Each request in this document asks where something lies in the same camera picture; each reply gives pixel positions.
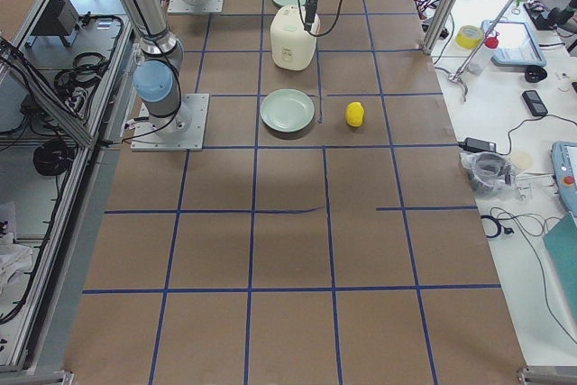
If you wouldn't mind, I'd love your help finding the cream white rice cooker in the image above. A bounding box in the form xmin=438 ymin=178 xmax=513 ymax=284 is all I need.
xmin=270 ymin=5 xmax=316 ymax=71

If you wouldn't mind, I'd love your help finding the near pale green plate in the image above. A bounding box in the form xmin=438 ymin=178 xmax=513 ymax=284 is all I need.
xmin=260 ymin=89 xmax=315 ymax=133

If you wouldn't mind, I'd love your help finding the yellow lemon toy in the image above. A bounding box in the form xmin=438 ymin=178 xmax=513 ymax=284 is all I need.
xmin=344 ymin=101 xmax=365 ymax=128

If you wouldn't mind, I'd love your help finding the yellow tape roll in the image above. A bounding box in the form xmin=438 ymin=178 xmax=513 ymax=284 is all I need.
xmin=455 ymin=25 xmax=485 ymax=50

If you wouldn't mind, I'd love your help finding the metal lab stand rod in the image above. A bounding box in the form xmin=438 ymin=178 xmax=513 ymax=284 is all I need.
xmin=447 ymin=0 xmax=522 ymax=102

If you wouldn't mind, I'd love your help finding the red cap squeeze bottle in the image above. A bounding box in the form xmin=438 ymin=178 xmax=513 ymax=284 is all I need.
xmin=466 ymin=32 xmax=499 ymax=76

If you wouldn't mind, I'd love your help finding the teach pendant tablet top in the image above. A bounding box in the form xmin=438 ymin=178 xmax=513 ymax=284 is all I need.
xmin=491 ymin=21 xmax=546 ymax=67

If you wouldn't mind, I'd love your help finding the black power adapter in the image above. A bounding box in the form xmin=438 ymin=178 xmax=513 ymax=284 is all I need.
xmin=458 ymin=137 xmax=497 ymax=153

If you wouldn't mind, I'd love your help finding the black phone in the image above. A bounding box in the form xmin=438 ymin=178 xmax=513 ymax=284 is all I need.
xmin=521 ymin=90 xmax=548 ymax=117

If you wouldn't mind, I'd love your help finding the plastic bag with parts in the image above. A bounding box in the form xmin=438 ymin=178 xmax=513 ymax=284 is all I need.
xmin=460 ymin=151 xmax=516 ymax=199

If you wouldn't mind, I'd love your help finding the grey control box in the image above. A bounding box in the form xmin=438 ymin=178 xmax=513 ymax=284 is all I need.
xmin=25 ymin=0 xmax=79 ymax=47

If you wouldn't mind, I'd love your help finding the teach pendant right edge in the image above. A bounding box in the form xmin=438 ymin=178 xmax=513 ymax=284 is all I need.
xmin=551 ymin=141 xmax=577 ymax=215

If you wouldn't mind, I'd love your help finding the teal box corner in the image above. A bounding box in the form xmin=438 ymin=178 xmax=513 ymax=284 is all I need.
xmin=545 ymin=213 xmax=576 ymax=299

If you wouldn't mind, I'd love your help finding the black cable coil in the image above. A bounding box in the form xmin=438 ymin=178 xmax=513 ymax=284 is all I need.
xmin=32 ymin=138 xmax=69 ymax=177

